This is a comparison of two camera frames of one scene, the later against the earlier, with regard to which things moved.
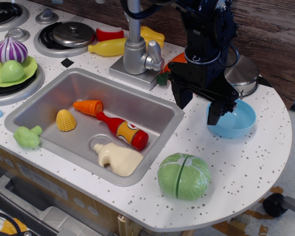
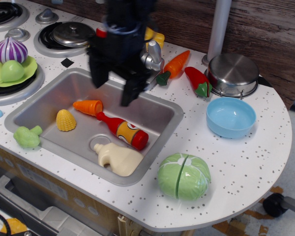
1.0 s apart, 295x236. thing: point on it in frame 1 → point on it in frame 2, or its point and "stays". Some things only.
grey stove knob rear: (46, 17) stays
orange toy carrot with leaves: (162, 78) stays
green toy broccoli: (26, 137) stays
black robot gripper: (209, 79) → (120, 44)
